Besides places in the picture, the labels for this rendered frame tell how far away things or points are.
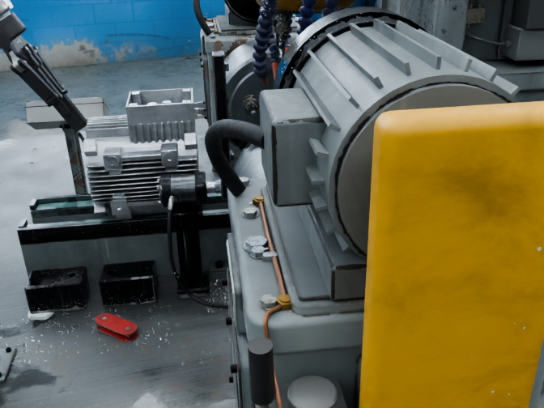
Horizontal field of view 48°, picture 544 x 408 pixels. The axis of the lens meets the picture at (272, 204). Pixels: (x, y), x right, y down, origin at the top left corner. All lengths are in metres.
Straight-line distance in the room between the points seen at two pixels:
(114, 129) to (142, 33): 5.57
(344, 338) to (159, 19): 6.27
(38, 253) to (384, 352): 0.91
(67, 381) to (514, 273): 0.76
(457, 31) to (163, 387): 0.72
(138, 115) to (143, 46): 5.62
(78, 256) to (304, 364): 0.77
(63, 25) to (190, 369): 5.87
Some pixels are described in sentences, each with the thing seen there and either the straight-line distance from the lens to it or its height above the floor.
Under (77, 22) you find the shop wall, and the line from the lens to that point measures 6.68.
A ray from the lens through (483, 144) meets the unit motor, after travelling 0.38.
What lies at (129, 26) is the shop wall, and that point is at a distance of 6.69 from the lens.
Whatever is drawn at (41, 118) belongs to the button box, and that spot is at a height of 1.05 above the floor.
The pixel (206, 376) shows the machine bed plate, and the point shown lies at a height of 0.80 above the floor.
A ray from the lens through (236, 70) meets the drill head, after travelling 1.37.
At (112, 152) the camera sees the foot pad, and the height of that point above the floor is 1.08.
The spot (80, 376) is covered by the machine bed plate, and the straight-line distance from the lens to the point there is 1.04.
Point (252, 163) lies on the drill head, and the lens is 0.88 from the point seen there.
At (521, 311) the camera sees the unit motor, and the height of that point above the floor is 1.21.
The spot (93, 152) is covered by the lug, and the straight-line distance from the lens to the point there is 1.13.
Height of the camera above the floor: 1.46
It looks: 26 degrees down
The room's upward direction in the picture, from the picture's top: 2 degrees counter-clockwise
